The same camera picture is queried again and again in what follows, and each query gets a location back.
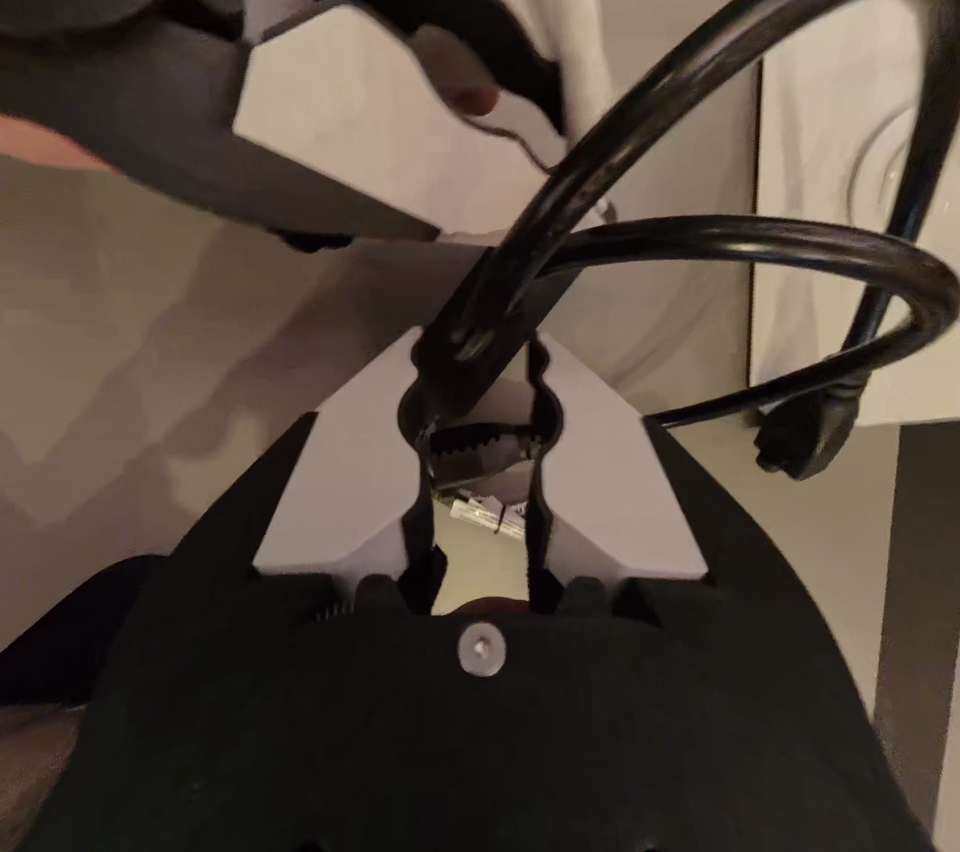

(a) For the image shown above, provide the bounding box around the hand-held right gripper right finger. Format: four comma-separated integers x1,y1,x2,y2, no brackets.
523,333,708,594

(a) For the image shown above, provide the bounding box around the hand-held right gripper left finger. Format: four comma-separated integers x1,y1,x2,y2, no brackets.
252,329,444,598

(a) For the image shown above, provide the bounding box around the white cable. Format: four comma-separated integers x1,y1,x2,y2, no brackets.
513,0,630,151

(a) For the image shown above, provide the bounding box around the white rounded pad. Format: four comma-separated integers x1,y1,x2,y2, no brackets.
750,0,960,429

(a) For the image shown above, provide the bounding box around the person's grey clothing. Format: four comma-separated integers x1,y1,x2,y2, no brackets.
0,705,87,852

